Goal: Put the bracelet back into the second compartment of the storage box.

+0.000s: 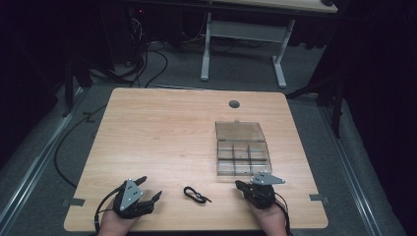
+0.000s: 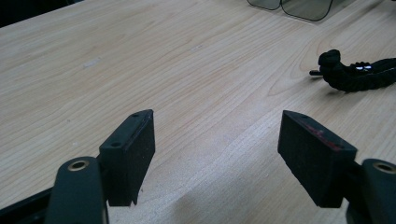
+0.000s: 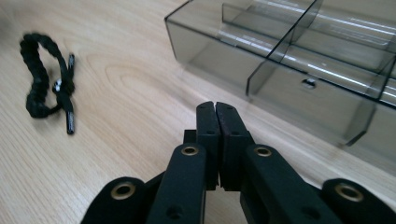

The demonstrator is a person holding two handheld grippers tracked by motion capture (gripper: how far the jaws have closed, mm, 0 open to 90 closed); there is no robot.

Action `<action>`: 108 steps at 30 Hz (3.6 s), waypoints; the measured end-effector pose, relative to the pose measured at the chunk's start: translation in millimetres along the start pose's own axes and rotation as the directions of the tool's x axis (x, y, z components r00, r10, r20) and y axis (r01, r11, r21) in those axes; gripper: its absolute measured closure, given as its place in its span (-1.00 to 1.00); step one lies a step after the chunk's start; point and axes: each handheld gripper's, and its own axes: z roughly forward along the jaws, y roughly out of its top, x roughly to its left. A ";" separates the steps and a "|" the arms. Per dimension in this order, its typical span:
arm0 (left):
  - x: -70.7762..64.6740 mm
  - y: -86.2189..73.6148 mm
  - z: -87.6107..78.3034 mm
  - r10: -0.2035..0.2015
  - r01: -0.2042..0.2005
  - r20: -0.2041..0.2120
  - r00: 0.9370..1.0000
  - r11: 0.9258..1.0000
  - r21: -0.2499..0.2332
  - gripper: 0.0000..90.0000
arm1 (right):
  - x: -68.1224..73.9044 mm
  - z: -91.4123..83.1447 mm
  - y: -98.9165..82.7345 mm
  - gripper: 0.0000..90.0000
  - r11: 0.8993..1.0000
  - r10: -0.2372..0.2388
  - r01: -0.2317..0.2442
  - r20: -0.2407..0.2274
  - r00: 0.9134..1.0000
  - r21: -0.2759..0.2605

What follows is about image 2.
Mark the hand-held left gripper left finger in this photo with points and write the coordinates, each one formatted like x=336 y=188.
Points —
x=127 y=161

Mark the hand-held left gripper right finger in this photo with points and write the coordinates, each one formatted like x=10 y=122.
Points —
x=314 y=161

